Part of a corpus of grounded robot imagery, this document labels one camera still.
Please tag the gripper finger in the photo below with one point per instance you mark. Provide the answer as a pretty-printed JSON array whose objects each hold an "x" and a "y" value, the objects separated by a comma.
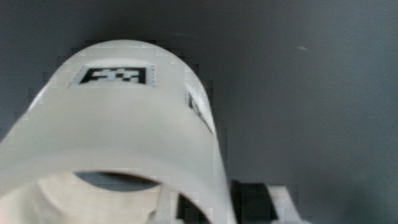
[{"x": 263, "y": 204}]

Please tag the white lamp shade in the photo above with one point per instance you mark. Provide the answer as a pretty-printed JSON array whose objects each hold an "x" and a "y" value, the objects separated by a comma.
[{"x": 110, "y": 152}]

